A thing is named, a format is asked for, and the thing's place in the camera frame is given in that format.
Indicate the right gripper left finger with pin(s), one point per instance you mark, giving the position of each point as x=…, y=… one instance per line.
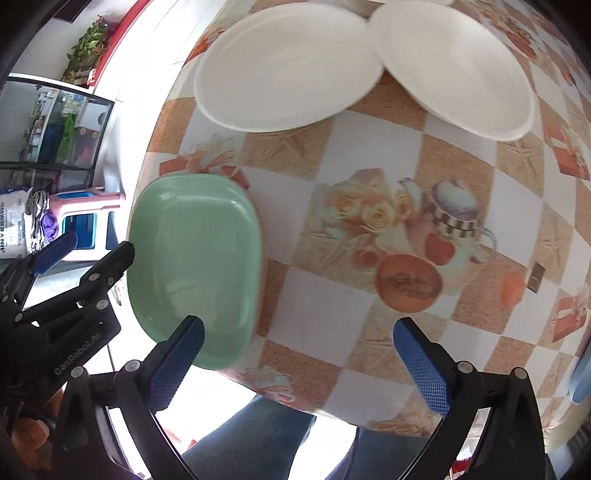
x=148, y=386

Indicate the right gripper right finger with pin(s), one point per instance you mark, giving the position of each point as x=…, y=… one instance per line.
x=453, y=390

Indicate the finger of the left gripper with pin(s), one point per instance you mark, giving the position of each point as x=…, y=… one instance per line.
x=50, y=255
x=95, y=284

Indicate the white foam plate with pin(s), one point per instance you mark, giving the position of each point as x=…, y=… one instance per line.
x=286, y=67
x=455, y=68

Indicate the white printed bag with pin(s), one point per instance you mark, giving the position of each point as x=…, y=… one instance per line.
x=15, y=223

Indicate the pink plastic stool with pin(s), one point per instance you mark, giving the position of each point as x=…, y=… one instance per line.
x=89, y=213

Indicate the blue plastic bowl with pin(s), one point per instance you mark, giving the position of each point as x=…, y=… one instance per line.
x=580, y=383

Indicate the glass display cabinet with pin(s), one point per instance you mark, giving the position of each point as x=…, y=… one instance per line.
x=51, y=134

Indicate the patterned tablecloth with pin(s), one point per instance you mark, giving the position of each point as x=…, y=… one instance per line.
x=386, y=211

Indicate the potted green plant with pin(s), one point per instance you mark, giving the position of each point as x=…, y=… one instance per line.
x=84, y=56

